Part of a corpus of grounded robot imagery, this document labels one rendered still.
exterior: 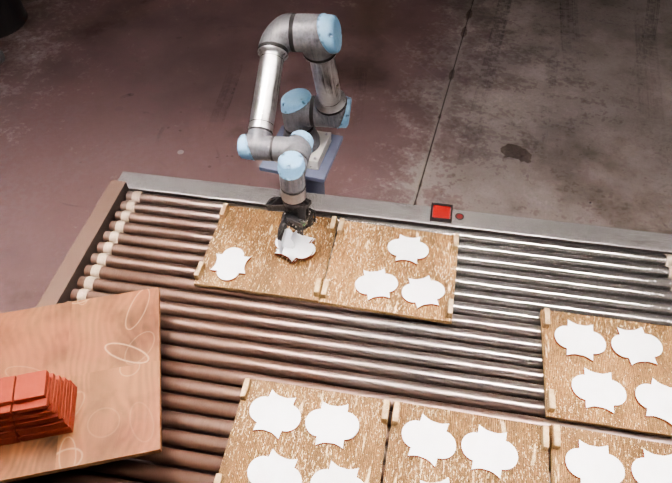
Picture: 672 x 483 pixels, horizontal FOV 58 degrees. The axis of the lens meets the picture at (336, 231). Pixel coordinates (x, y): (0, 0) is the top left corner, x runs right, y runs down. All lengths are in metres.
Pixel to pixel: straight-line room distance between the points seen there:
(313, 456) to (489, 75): 3.36
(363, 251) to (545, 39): 3.28
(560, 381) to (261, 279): 0.94
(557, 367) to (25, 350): 1.49
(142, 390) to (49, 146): 2.75
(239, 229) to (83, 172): 2.00
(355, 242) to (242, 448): 0.77
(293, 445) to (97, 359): 0.58
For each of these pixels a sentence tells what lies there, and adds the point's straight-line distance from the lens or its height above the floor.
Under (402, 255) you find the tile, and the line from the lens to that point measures 2.02.
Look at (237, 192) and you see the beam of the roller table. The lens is 2.29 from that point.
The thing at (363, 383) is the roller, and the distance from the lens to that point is 1.80.
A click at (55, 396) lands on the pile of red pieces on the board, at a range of 1.66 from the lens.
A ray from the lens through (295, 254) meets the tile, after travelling 2.00.
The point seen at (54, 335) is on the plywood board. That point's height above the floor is 1.04.
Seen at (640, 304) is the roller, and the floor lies 0.92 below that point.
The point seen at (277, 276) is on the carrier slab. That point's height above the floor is 0.94.
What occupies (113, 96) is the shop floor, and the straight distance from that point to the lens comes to 4.53.
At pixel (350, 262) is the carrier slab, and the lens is 2.01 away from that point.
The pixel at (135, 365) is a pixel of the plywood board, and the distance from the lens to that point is 1.77.
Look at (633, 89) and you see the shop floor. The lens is 4.70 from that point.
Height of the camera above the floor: 2.51
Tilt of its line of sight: 49 degrees down
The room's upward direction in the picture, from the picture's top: 1 degrees counter-clockwise
